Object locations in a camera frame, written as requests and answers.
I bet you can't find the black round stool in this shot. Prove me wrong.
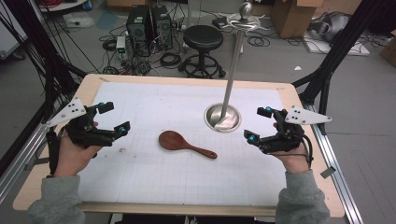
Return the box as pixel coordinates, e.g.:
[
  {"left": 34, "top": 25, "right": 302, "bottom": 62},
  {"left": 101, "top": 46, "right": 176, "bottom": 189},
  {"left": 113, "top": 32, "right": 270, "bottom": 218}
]
[{"left": 178, "top": 24, "right": 227, "bottom": 79}]

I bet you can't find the aluminium rail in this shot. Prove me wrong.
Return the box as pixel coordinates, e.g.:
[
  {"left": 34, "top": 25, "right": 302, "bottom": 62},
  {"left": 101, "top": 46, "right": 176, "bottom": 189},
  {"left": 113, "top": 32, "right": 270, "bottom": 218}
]
[
  {"left": 0, "top": 121, "right": 51, "bottom": 203},
  {"left": 303, "top": 104, "right": 364, "bottom": 224}
]

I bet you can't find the large cardboard box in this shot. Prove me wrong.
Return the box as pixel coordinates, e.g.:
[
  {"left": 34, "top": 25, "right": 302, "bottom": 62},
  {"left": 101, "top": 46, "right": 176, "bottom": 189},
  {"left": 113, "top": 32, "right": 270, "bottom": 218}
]
[{"left": 270, "top": 0, "right": 325, "bottom": 40}]

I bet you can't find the black computer tower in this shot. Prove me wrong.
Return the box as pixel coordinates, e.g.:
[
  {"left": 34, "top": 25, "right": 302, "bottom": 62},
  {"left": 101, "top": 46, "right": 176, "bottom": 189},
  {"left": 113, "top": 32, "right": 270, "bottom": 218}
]
[
  {"left": 125, "top": 5, "right": 153, "bottom": 58},
  {"left": 150, "top": 5, "right": 174, "bottom": 51}
]

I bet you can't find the black metal frame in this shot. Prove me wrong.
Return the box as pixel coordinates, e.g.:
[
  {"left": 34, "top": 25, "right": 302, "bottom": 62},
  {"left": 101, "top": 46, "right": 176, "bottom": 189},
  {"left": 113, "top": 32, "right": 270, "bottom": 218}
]
[
  {"left": 291, "top": 0, "right": 396, "bottom": 117},
  {"left": 0, "top": 0, "right": 89, "bottom": 175}
]

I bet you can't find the black power adapter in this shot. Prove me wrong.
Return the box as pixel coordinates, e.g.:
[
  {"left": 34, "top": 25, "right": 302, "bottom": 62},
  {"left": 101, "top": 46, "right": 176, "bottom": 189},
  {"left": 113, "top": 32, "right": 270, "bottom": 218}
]
[{"left": 212, "top": 16, "right": 232, "bottom": 30}]

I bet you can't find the brown wooden spoon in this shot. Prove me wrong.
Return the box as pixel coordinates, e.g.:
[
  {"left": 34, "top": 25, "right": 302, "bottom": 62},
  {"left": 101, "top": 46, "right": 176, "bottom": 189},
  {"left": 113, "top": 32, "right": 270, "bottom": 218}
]
[{"left": 158, "top": 130, "right": 219, "bottom": 161}]

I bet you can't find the white flat board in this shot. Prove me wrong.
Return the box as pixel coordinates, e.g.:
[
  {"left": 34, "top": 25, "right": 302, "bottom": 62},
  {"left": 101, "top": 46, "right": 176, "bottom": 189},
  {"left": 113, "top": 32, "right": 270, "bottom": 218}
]
[{"left": 303, "top": 32, "right": 372, "bottom": 57}]

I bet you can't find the person's right hand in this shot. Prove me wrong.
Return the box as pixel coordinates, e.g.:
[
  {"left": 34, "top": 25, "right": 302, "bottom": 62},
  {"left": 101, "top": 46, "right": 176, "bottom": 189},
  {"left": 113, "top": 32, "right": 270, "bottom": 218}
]
[{"left": 269, "top": 144, "right": 312, "bottom": 175}]

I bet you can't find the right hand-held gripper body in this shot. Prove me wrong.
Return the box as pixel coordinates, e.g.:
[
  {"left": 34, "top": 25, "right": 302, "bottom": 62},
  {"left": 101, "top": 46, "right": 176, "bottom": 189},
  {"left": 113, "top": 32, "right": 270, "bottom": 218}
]
[{"left": 259, "top": 105, "right": 332, "bottom": 155}]

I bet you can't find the grey metal bracket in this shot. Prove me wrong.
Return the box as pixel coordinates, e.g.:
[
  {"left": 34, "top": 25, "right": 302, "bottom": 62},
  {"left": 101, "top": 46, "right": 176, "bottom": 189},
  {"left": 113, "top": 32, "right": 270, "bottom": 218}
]
[{"left": 319, "top": 165, "right": 338, "bottom": 180}]

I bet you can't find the grey bag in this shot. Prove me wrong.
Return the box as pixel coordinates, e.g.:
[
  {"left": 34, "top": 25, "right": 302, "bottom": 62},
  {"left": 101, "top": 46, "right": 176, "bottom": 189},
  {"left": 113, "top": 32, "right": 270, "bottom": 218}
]
[{"left": 307, "top": 11, "right": 352, "bottom": 43}]

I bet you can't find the small white power box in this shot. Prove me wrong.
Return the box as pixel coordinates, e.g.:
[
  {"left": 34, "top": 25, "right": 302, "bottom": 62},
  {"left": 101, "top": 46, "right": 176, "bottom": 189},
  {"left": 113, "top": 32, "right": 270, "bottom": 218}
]
[{"left": 115, "top": 35, "right": 127, "bottom": 61}]

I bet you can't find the metal utensil stand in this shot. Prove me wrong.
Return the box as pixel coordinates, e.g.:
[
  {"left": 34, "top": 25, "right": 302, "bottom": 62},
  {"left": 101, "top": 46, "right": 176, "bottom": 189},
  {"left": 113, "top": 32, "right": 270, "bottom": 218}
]
[{"left": 203, "top": 1, "right": 271, "bottom": 134}]

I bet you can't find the black cable coil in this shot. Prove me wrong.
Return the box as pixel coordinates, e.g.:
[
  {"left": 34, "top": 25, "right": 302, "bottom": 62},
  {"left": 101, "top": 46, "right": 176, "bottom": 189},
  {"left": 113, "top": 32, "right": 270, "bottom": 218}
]
[
  {"left": 102, "top": 38, "right": 118, "bottom": 52},
  {"left": 247, "top": 35, "right": 272, "bottom": 48},
  {"left": 160, "top": 51, "right": 182, "bottom": 68}
]

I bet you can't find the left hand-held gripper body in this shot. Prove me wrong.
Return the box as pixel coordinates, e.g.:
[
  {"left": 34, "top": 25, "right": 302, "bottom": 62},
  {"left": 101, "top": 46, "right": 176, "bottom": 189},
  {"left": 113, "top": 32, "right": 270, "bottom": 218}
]
[{"left": 46, "top": 97, "right": 117, "bottom": 149}]

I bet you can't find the white round table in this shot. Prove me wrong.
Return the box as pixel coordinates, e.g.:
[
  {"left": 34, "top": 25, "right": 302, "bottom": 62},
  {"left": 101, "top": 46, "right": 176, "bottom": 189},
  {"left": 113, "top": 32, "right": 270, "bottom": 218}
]
[{"left": 36, "top": 0, "right": 89, "bottom": 13}]

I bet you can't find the open cardboard box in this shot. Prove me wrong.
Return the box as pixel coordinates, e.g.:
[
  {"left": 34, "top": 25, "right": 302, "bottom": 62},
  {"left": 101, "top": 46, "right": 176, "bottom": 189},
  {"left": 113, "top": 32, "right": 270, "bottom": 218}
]
[{"left": 106, "top": 0, "right": 151, "bottom": 9}]

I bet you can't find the person's left hand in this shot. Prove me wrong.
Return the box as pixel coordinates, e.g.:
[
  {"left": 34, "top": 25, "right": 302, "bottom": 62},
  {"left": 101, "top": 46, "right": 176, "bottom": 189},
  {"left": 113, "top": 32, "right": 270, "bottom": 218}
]
[{"left": 54, "top": 135, "right": 105, "bottom": 178}]

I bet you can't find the clear plastic bag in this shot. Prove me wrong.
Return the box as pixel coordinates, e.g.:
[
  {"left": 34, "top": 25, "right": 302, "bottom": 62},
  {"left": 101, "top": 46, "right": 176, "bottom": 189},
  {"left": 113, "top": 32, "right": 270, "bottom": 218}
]
[{"left": 63, "top": 11, "right": 96, "bottom": 30}]

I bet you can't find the white cabinet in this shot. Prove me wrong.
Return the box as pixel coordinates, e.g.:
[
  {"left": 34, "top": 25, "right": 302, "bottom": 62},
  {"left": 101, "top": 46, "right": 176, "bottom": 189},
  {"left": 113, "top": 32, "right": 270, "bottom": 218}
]
[{"left": 0, "top": 11, "right": 28, "bottom": 61}]

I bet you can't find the white grid mat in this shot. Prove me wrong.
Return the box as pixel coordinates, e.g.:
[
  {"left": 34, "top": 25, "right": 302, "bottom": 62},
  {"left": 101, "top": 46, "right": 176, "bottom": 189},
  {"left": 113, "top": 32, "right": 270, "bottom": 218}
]
[{"left": 78, "top": 81, "right": 288, "bottom": 207}]

